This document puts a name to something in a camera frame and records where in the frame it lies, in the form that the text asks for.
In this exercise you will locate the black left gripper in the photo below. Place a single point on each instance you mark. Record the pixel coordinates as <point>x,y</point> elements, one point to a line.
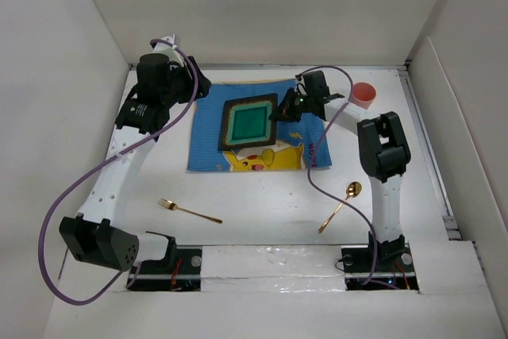
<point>185,71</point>

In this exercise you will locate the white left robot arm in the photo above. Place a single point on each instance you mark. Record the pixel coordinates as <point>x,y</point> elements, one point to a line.
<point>97,235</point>

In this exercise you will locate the square green ceramic plate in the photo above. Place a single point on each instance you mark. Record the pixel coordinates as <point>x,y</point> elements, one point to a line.
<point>246,123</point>

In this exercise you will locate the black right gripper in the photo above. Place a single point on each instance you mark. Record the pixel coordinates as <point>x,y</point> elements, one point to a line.
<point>285,112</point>

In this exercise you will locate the pink plastic cup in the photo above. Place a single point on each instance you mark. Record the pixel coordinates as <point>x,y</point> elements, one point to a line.
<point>362,94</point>

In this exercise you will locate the blue Pikachu placemat cloth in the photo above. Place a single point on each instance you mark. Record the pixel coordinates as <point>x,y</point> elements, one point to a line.
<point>296,146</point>

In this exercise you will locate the gold fork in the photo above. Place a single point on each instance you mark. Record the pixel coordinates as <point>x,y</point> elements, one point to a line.
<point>170,205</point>

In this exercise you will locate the gold spoon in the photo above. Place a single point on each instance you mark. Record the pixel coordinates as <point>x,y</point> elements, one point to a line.
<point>353,190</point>

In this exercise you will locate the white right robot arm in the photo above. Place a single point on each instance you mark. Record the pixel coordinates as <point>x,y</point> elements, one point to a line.
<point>383,149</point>

